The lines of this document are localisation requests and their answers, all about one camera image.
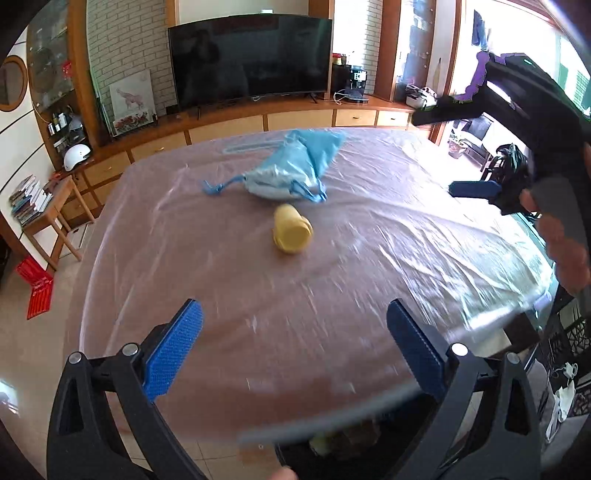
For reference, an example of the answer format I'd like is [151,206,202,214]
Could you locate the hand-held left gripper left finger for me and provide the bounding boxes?
[46,298,208,480]

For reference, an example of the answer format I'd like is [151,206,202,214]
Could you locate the black lattice chair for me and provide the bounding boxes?
[538,284,591,418]

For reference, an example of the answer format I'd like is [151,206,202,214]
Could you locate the round wooden framed mirror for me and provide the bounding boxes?
[0,56,29,112]

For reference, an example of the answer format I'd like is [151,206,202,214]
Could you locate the small wooden side table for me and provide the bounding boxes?
[21,175,95,271]

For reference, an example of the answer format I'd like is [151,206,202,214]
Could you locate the person's right hand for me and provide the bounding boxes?
[519,187,591,296]

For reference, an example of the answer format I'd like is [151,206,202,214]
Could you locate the red plastic crate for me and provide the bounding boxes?
[16,256,55,320]

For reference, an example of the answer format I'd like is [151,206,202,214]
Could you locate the framed animal painting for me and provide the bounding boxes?
[109,70,156,137]

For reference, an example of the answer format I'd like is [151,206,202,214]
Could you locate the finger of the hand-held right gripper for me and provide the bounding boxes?
[411,69,497,126]
[449,181,504,200]

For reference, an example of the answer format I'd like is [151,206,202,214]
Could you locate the white helmet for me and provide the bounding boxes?
[63,144,92,171]

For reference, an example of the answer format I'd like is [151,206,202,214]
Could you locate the white plastic bag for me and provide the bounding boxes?
[546,362,579,440]

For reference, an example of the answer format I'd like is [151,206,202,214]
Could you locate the yellow plastic cup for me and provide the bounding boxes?
[272,204,314,254]

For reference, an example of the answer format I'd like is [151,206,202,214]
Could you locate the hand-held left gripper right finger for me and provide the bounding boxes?
[386,298,542,480]

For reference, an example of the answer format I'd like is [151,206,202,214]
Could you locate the black coffee machine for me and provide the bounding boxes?
[345,66,369,102]

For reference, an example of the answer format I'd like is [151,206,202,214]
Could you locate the black flat screen television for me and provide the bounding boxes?
[167,14,334,110]

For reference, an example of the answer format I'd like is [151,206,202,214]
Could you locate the white appliance on cabinet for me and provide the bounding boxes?
[405,84,437,110]

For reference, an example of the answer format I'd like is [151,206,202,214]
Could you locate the wooden wall cabinet unit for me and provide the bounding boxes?
[25,0,458,232]

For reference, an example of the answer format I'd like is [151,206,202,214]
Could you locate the hanging blue garment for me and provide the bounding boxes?
[472,10,488,47]

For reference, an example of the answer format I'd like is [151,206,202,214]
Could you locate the light blue drawstring bag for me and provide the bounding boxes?
[202,129,347,204]

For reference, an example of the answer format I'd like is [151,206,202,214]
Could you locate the black trash bin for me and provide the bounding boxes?
[274,405,422,480]

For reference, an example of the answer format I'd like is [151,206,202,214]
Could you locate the stack of books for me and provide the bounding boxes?
[9,175,54,227]

